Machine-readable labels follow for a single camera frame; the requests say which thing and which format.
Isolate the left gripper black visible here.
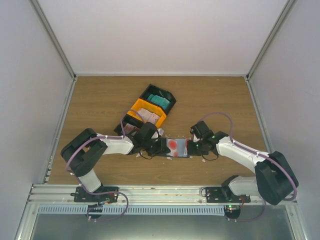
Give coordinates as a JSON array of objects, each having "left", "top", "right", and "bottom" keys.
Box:
[{"left": 143, "top": 137, "right": 171, "bottom": 157}]

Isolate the red circle white card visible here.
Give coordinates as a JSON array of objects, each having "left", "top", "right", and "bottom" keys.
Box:
[{"left": 167, "top": 139, "right": 178, "bottom": 157}]

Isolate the navy blue card holder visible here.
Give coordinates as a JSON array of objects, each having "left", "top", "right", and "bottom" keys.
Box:
[{"left": 165, "top": 137, "right": 191, "bottom": 158}]

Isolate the black bin with red cards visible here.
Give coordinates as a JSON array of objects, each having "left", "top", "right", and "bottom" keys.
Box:
[{"left": 113, "top": 114, "right": 144, "bottom": 136}]

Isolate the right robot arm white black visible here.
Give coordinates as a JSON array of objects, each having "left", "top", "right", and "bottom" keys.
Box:
[{"left": 187, "top": 121, "right": 299, "bottom": 206}]

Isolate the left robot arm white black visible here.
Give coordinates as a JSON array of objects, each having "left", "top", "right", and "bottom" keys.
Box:
[{"left": 60, "top": 122, "right": 171, "bottom": 202}]

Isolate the white vip card stack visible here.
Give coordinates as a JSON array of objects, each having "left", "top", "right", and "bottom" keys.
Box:
[{"left": 137, "top": 108, "right": 160, "bottom": 125}]

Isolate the red white card stack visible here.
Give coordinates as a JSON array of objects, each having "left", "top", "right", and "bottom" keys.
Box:
[{"left": 124, "top": 123, "right": 140, "bottom": 135}]

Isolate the orange bin with cards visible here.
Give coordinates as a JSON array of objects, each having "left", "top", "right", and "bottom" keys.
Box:
[{"left": 127, "top": 98, "right": 167, "bottom": 128}]

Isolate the teal card stack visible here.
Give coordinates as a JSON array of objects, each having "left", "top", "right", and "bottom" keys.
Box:
[{"left": 147, "top": 94, "right": 170, "bottom": 110}]

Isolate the black bin with teal cards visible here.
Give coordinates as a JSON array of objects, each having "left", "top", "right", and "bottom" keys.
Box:
[{"left": 139, "top": 84, "right": 177, "bottom": 115}]

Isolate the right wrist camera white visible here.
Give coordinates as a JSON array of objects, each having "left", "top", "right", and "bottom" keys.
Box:
[{"left": 192, "top": 133, "right": 199, "bottom": 143}]

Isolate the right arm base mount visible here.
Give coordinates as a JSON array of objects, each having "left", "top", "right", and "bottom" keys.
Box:
[{"left": 199, "top": 186, "right": 251, "bottom": 204}]

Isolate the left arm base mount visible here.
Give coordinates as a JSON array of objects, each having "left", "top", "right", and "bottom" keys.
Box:
[{"left": 70, "top": 186, "right": 119, "bottom": 204}]

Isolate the slotted cable duct grey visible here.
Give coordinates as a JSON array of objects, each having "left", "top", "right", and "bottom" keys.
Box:
[{"left": 38, "top": 204, "right": 225, "bottom": 216}]

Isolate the aluminium rail frame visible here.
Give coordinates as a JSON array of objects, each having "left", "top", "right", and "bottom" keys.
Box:
[{"left": 27, "top": 184, "right": 298, "bottom": 203}]

